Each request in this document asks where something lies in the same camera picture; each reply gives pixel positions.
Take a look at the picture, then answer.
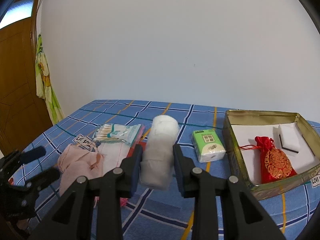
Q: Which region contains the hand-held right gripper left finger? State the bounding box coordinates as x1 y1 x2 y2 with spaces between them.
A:
27 144 143 240

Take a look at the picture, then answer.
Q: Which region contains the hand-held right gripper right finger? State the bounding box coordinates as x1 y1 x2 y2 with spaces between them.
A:
172 144 287 240

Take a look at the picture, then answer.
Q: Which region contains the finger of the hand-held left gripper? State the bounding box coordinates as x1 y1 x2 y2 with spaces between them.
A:
24 167 61 201
20 146 47 165

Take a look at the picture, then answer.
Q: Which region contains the red ribbed sponge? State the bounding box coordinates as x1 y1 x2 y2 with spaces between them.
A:
127 141 148 158

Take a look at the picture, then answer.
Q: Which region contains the bag of cotton swabs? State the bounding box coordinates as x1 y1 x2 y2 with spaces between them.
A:
92 124 145 147

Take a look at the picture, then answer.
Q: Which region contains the green tissue pack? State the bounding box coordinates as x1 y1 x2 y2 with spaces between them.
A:
192 128 226 163

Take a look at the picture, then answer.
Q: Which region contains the gold tin box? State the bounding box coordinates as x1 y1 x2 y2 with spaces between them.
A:
223 109 320 200

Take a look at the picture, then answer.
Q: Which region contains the white towel with pink trim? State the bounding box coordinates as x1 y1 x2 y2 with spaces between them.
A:
96 141 133 207

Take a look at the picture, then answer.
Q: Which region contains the blue plaid bedsheet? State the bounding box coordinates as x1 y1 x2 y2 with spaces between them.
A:
7 99 320 240

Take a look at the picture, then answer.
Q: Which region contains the green floral hanging cloth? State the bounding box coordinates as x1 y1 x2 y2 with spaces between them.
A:
35 34 65 125

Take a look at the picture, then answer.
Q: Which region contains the white paper lining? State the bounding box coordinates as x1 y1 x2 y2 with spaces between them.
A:
229 124 315 185

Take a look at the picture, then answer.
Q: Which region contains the brown wooden door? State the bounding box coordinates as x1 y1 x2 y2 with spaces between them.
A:
0 0 53 155

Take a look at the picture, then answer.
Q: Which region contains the red embroidered pouch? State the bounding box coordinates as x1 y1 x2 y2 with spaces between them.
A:
240 136 298 184

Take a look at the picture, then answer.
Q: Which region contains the white sponge block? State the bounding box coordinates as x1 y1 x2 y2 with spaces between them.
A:
278 124 300 154

